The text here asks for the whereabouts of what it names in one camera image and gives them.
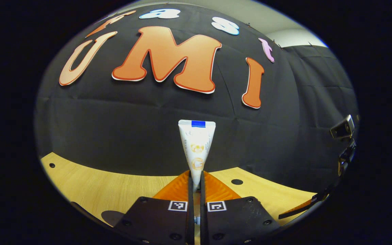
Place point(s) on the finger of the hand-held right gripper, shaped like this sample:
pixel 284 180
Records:
pixel 305 204

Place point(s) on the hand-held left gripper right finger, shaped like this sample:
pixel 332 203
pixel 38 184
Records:
pixel 237 221

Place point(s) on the dark brown round coaster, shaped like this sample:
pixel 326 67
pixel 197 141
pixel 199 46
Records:
pixel 112 217

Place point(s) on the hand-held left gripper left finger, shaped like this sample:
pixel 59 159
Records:
pixel 155 221

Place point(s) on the black backdrop cloth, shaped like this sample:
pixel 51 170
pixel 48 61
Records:
pixel 148 129

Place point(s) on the wooden desktop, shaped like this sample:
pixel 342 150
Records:
pixel 114 190

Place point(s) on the white toothpaste tube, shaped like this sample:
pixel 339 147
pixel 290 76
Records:
pixel 196 143

